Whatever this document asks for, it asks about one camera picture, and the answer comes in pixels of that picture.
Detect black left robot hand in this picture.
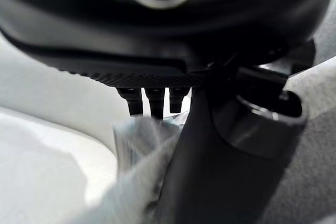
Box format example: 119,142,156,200
0,0,336,224

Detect white sofa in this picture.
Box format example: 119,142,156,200
0,32,336,224

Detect grey cloth garment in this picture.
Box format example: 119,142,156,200
70,112,190,224

